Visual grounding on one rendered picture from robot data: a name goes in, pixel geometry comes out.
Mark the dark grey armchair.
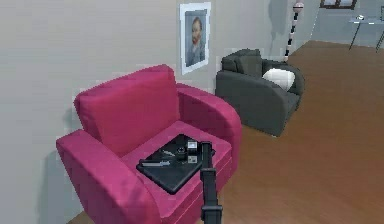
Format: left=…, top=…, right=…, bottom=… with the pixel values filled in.
left=214, top=48, right=306, bottom=138

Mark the black and white floor lamp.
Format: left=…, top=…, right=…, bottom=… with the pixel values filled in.
left=283, top=1, right=305, bottom=63

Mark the white pillow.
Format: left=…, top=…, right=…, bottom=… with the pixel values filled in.
left=262, top=67, right=297, bottom=92

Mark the framed portrait picture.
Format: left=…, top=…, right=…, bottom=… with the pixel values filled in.
left=179, top=1, right=213, bottom=77

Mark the dark framed window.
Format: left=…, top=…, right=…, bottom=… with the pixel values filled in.
left=319, top=0, right=359, bottom=11

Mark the glass top table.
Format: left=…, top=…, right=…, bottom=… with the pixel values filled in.
left=347, top=14, right=384, bottom=53

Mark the black closed laptop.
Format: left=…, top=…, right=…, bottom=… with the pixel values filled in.
left=135, top=133, right=217, bottom=196

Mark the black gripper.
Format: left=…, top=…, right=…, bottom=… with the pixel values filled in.
left=140, top=145, right=189, bottom=168

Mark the pink armchair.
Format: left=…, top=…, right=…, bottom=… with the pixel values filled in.
left=55, top=63, right=244, bottom=224

